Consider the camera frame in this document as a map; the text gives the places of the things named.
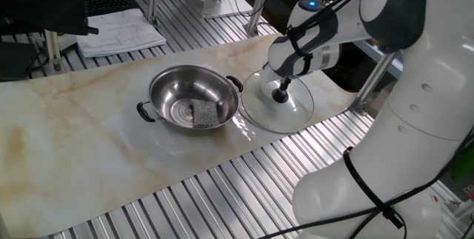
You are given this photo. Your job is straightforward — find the black box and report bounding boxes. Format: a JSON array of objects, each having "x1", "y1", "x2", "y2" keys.
[{"x1": 0, "y1": 41, "x2": 38, "y2": 83}]

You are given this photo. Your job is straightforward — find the marble pattern table mat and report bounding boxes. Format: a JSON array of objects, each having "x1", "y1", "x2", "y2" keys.
[{"x1": 0, "y1": 33, "x2": 358, "y2": 239}]

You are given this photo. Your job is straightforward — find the grey scouring sponge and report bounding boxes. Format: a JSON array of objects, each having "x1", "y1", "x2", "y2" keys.
[{"x1": 190, "y1": 98, "x2": 222, "y2": 129}]

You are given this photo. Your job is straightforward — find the black monitor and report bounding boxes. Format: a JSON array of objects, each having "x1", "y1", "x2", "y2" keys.
[{"x1": 0, "y1": 0, "x2": 100, "y2": 36}]

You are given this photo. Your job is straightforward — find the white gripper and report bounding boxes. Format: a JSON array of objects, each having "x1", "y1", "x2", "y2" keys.
[{"x1": 260, "y1": 62, "x2": 293, "y2": 94}]

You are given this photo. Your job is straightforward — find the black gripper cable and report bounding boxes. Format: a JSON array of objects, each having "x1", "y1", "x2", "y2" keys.
[{"x1": 258, "y1": 0, "x2": 474, "y2": 239}]

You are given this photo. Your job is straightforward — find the black keyboard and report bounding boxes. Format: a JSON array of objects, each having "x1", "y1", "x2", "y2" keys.
[{"x1": 85, "y1": 0, "x2": 140, "y2": 18}]

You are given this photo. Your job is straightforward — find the glass lid black knob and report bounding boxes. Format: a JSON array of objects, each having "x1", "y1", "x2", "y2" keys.
[{"x1": 240, "y1": 68, "x2": 316, "y2": 135}]

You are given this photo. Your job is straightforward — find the stainless steel pot black handles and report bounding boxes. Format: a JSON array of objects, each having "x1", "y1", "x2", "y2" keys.
[{"x1": 136, "y1": 64, "x2": 244, "y2": 131}]

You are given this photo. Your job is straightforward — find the stack of printed papers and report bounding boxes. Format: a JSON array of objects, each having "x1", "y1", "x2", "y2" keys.
[{"x1": 76, "y1": 8, "x2": 167, "y2": 58}]

